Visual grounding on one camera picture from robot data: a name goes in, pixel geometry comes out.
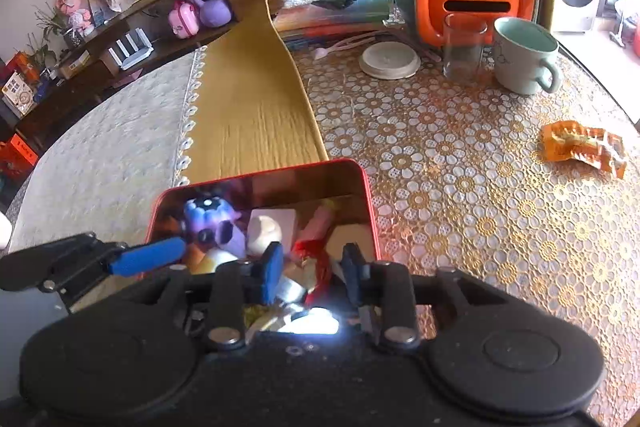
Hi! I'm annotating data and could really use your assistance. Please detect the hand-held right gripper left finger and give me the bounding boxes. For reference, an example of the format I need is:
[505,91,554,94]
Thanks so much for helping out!
[125,242,284,352]

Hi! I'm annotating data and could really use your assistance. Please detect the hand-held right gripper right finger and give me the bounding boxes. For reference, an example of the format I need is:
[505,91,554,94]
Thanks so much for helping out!
[341,243,506,350]

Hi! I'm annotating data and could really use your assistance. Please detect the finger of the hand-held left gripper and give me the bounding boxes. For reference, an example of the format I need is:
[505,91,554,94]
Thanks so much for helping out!
[0,232,187,313]

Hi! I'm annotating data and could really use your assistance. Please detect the white ball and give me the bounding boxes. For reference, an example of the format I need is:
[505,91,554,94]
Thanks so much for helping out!
[246,216,283,257]

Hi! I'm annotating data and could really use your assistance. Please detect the pink highlighter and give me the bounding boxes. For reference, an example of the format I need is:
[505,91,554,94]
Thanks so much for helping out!
[298,199,341,248]

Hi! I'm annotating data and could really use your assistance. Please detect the purple toy figure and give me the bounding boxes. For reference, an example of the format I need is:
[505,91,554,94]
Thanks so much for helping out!
[182,197,248,258]

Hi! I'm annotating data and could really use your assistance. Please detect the red tin box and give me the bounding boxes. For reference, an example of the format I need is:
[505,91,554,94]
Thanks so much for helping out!
[145,158,383,335]

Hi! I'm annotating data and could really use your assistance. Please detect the cream quilted table cover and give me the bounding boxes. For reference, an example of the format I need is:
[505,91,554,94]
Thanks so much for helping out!
[10,49,208,258]

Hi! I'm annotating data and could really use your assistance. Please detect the gold lace tablecloth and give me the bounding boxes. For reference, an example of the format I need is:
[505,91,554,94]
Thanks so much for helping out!
[282,7,640,418]

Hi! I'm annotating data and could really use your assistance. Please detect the orange flat box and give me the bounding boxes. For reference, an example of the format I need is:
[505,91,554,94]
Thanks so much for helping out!
[0,134,40,168]

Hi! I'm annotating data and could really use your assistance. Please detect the yellow wood-grain mat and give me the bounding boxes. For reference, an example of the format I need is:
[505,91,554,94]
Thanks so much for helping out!
[175,0,330,188]

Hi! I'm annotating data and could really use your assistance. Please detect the white router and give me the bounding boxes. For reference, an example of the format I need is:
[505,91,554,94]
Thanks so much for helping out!
[107,32,155,72]

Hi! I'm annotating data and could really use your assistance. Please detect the white printed box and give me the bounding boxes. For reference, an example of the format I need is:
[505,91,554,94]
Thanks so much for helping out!
[1,72,37,118]

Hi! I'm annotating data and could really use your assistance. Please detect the white round lid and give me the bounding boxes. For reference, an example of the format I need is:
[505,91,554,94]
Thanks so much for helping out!
[359,41,422,80]

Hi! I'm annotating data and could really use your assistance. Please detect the pink spoon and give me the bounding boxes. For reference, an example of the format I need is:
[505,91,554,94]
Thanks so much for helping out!
[312,32,381,60]

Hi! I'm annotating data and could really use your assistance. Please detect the small plant in vase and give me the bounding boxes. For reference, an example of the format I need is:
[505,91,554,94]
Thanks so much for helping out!
[32,4,83,50]

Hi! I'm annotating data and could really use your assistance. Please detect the pink toy suitcase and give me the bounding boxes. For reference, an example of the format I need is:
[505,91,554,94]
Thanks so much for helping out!
[167,0,201,40]

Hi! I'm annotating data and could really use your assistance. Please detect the clear glass tumbler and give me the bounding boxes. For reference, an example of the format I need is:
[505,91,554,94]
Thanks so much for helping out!
[442,13,489,82]

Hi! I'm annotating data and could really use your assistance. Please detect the purple kettlebell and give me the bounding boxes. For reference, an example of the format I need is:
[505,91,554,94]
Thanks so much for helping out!
[190,0,233,28]

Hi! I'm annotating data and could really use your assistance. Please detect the pink doll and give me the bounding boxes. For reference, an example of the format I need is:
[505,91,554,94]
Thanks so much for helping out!
[55,0,96,38]

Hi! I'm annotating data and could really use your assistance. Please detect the stack of plastic folders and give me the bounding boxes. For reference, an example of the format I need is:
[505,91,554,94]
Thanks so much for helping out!
[272,0,396,40]

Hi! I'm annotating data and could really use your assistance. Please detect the orange snack wrapper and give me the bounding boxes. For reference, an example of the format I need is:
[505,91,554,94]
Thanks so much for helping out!
[540,120,628,180]

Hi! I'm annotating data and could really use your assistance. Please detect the pale green mug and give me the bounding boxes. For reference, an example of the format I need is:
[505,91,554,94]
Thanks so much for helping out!
[492,17,562,96]

